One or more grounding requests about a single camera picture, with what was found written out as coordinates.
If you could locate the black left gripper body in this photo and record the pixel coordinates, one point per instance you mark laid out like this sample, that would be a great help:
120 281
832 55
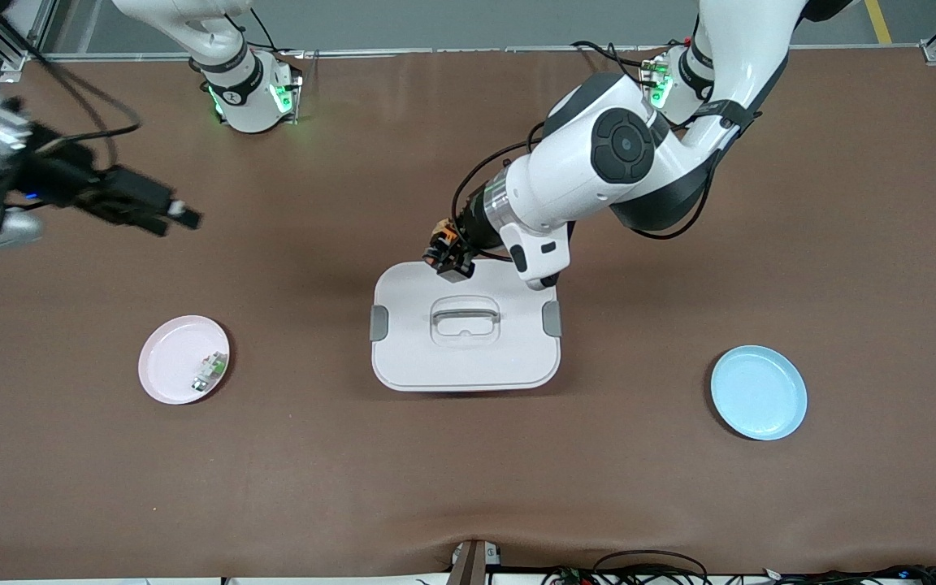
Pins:
472 223

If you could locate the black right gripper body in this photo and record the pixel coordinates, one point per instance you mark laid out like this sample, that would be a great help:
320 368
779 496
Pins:
70 180

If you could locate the orange push-button switch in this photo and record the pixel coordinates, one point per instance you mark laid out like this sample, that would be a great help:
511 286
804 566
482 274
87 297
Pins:
445 231

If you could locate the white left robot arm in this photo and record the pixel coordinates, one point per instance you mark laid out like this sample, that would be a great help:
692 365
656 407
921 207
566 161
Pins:
622 146

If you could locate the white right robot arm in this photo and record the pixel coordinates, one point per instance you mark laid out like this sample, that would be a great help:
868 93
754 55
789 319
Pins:
244 89

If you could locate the white lidded storage box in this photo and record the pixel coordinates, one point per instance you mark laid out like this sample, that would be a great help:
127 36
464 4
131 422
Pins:
465 357

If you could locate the grey box latch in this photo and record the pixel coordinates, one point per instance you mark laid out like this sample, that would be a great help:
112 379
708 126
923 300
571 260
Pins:
552 318
379 323

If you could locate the pink round plate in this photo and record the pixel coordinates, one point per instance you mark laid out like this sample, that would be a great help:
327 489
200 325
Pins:
171 361

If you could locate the table edge clamp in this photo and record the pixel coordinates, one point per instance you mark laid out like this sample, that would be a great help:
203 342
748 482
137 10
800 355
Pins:
472 565

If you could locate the light blue round plate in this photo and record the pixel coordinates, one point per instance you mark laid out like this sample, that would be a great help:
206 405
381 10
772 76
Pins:
758 392

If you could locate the green push-button switch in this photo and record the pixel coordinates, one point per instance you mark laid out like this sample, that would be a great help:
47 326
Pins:
208 372

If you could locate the metal table edge rail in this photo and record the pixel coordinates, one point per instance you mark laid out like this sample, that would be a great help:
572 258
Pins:
435 51

